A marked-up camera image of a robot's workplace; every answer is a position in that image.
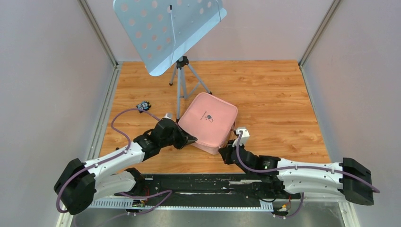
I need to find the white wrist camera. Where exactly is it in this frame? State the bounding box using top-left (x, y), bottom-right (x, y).
top-left (161, 113), bottom-right (173, 122)
top-left (232, 127), bottom-right (250, 147)

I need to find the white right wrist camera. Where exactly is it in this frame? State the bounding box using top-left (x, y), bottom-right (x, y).
top-left (232, 127), bottom-right (250, 147)

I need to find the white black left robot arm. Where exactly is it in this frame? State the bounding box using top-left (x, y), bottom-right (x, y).
top-left (53, 118), bottom-right (197, 215)

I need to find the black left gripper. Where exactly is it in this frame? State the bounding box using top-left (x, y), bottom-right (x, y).
top-left (160, 123), bottom-right (196, 149)

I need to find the pink medicine kit case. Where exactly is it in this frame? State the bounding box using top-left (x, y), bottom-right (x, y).
top-left (178, 92), bottom-right (238, 155)

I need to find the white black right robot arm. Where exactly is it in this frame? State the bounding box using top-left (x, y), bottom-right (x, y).
top-left (218, 140), bottom-right (380, 206)

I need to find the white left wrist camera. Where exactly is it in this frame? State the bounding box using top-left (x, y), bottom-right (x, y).
top-left (161, 113), bottom-right (173, 122)

